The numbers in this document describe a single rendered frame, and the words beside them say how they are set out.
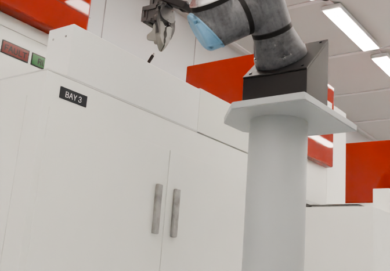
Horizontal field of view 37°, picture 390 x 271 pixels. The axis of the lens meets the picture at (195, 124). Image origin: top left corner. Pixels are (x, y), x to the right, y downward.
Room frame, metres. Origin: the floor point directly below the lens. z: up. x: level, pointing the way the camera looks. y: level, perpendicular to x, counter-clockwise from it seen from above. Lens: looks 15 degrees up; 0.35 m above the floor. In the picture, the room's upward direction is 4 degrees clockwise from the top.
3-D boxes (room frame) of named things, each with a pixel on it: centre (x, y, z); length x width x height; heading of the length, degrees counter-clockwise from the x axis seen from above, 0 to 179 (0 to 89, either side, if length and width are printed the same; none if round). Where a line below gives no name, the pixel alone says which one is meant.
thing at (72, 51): (1.62, 0.19, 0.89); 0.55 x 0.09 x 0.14; 143
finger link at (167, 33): (1.74, 0.13, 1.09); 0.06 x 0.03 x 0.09; 54
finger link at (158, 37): (1.72, 0.15, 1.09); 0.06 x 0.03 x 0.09; 54
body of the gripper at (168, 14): (1.73, 0.14, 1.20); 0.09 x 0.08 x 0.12; 54
